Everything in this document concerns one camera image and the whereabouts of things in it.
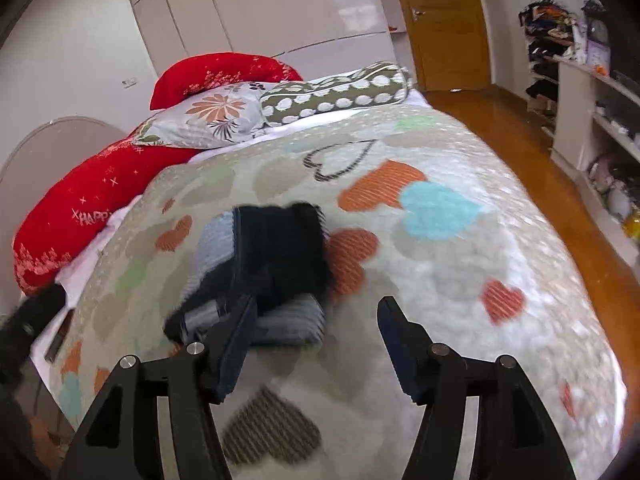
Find beige round headboard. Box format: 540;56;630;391
1;116;126;315

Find shoe rack with clothes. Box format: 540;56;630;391
518;0;577;136

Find wall switch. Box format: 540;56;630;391
122;78;138;88

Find desk clock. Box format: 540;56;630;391
582;0;611;76

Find striped navy child pants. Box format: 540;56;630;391
164;202;334;347

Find long red pillow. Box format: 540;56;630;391
12;138;198;296

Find wooden door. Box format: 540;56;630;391
400;0;491;91

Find red pillow at back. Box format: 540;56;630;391
149;52;303;110

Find yellow container on shelf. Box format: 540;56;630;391
623;208;640;243

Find floral white pillow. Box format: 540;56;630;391
132;81;276;150

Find white shelf unit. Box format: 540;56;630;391
551;58;639;273

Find olive white-dotted bolster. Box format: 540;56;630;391
260;61;412;127

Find glossy white wardrobe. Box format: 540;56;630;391
130;0;414;80

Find heart pattern quilt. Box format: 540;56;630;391
50;104;624;479

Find pink white bedsheet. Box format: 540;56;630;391
29;89;432;361

